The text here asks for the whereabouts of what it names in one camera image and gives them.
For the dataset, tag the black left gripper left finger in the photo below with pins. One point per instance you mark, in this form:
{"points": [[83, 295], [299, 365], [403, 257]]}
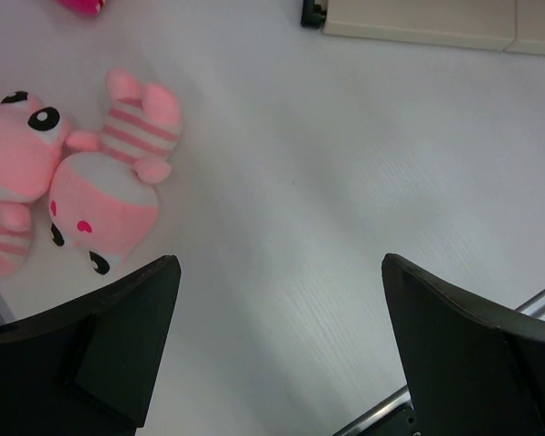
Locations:
{"points": [[89, 366]]}

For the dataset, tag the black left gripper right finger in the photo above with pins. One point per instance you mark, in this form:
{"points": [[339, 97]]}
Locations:
{"points": [[472, 359]]}

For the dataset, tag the pink striped plush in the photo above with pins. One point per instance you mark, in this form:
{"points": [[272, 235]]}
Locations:
{"points": [[103, 195], [32, 136]]}

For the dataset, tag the white plush glasses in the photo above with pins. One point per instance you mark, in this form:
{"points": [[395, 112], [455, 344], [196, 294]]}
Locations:
{"points": [[84, 7]]}

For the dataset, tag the beige three-tier shelf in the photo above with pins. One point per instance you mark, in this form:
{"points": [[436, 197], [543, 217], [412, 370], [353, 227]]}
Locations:
{"points": [[501, 25]]}

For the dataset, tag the aluminium mounting rail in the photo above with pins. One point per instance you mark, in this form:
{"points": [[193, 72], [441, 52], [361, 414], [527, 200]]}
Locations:
{"points": [[458, 377]]}

